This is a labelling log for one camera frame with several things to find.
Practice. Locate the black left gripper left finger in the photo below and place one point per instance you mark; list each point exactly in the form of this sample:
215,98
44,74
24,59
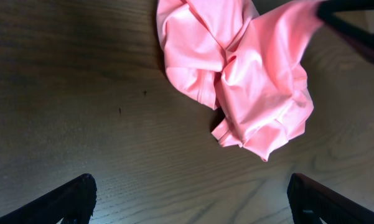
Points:
73,202

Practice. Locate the pink cloth garment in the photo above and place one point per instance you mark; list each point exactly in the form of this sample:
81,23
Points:
227,56

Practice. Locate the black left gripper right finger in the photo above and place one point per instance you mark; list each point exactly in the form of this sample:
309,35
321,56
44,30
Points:
314,203

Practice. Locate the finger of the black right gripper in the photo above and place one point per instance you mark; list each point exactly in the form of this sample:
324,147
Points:
359,39

